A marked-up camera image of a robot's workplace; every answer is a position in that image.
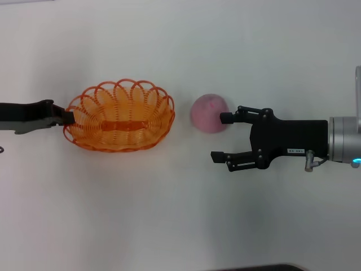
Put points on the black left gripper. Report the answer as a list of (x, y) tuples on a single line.
[(25, 114)]

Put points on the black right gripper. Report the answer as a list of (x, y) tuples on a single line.
[(290, 138)]

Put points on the pink peach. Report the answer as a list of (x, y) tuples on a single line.
[(206, 113)]

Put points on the orange woven plastic basket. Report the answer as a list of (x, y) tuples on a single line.
[(121, 127)]

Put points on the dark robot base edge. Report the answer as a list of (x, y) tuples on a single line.
[(265, 268)]

